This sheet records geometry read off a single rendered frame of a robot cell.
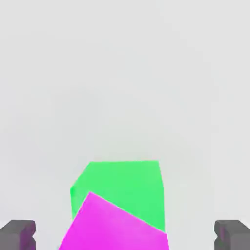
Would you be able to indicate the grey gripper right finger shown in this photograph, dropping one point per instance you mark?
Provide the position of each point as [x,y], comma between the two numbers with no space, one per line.
[234,234]

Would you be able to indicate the small magenta cube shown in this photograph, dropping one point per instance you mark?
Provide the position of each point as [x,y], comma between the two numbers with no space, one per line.
[113,230]

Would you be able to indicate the small green cube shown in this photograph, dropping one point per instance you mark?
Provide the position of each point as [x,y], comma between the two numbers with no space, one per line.
[125,183]

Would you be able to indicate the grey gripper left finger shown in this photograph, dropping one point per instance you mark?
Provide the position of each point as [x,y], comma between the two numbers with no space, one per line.
[15,234]

